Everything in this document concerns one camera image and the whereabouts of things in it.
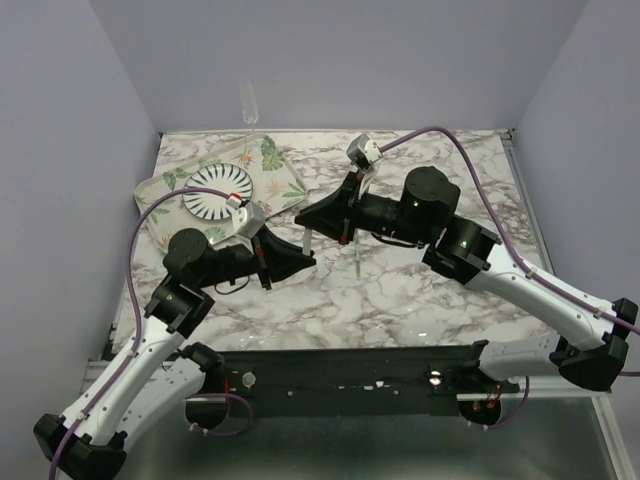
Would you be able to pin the white blue striped plate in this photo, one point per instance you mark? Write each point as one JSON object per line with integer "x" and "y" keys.
{"x": 209, "y": 188}

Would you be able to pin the white marker with pink tip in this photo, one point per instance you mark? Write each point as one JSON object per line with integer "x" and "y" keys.
{"x": 306, "y": 244}

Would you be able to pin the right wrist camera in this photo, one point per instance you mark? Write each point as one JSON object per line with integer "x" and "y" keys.
{"x": 363, "y": 152}

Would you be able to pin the floral rectangular tray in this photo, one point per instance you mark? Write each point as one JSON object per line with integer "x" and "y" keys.
{"x": 253, "y": 166}

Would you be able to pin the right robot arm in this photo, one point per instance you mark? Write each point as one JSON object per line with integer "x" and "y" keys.
{"x": 587, "y": 346}

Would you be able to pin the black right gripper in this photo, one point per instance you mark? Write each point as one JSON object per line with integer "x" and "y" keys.
{"x": 336, "y": 216}

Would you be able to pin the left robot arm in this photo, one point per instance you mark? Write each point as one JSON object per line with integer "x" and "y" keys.
{"x": 92, "y": 437}

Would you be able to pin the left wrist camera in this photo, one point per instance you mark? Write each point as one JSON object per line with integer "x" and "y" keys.
{"x": 246, "y": 215}

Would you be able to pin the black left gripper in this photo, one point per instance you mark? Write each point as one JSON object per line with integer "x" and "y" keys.
{"x": 275, "y": 257}

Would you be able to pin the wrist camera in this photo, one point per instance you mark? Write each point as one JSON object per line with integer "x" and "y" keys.
{"x": 363, "y": 152}
{"x": 246, "y": 215}

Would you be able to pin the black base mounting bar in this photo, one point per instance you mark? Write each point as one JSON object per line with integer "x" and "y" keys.
{"x": 341, "y": 382}

